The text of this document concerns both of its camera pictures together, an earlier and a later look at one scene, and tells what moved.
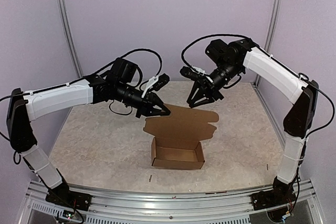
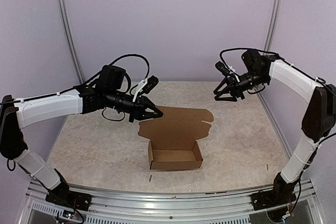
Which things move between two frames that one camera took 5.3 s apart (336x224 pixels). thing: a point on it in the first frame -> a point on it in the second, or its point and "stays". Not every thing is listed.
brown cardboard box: (177, 144) stays
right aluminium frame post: (274, 18) stays
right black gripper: (214, 92) -> (237, 88)
